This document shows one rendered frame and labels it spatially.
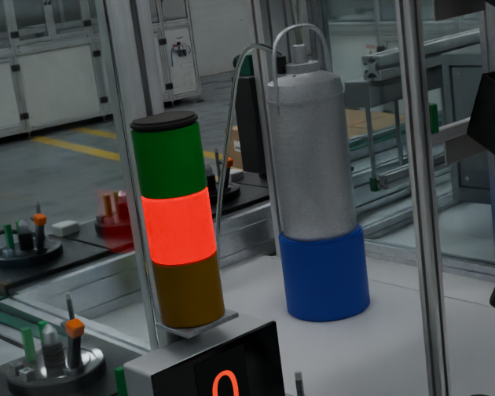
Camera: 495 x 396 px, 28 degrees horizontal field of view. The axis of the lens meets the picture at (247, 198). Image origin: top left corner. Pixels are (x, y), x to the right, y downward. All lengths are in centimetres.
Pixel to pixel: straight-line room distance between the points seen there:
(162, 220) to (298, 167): 102
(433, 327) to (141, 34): 54
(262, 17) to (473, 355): 84
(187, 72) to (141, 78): 987
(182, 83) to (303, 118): 890
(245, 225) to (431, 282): 114
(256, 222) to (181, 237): 150
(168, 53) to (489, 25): 880
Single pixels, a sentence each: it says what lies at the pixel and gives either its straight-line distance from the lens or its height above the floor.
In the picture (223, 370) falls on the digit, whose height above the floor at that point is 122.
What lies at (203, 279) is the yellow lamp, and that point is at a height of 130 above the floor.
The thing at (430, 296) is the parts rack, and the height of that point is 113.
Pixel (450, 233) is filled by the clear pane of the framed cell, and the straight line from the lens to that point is 198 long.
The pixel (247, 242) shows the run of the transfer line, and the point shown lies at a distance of 220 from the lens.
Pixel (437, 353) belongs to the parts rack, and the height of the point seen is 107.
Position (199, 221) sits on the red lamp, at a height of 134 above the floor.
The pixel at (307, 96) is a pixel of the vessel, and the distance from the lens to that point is 170.
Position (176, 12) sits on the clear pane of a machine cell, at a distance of 1054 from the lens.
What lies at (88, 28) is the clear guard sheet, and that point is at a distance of 72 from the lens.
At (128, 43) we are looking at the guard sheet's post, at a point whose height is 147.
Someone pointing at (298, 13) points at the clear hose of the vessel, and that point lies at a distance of 175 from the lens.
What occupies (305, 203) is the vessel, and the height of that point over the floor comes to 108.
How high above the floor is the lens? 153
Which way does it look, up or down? 14 degrees down
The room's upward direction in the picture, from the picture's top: 7 degrees counter-clockwise
